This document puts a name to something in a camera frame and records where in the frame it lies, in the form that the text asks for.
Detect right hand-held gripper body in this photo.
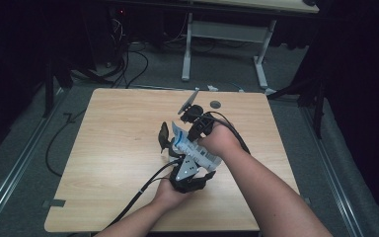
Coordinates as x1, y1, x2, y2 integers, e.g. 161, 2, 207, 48
177, 87, 217, 140

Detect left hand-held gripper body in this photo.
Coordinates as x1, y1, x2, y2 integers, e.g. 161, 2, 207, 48
169, 154, 212, 195

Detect white and blue milk carton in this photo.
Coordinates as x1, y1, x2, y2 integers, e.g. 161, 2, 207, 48
171, 121, 223, 173

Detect black cup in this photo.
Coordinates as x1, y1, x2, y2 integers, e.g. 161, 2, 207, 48
157, 120, 186, 161

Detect person's left hand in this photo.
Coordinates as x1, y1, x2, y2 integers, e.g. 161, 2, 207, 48
152, 179, 192, 212

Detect person's right hand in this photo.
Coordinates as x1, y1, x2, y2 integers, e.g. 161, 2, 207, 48
196, 121, 245, 160

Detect desk with white metal legs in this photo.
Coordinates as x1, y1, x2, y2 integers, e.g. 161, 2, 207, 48
181, 0, 320, 96

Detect black tripod stand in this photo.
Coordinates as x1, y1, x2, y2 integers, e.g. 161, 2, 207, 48
265, 75, 327, 139

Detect black metal stand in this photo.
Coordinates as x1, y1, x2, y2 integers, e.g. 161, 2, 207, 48
42, 55, 75, 119

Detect right hand-held gripper black cable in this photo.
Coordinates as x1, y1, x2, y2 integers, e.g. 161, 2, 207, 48
203, 111, 252, 155

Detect hand-held gripper black cable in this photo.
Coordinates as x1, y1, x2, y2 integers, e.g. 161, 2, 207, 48
107, 158, 185, 230
203, 111, 252, 155

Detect left hand-held gripper black cable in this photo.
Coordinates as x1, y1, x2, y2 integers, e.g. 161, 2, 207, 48
107, 158, 185, 230

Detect bundle of black cables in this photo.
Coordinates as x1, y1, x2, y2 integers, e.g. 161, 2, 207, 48
68, 16, 150, 89

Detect metal floor rail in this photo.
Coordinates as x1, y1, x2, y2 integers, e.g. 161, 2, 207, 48
300, 105, 364, 237
0, 88, 68, 231

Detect long black floor cable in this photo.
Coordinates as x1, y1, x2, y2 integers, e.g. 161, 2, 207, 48
44, 108, 88, 178

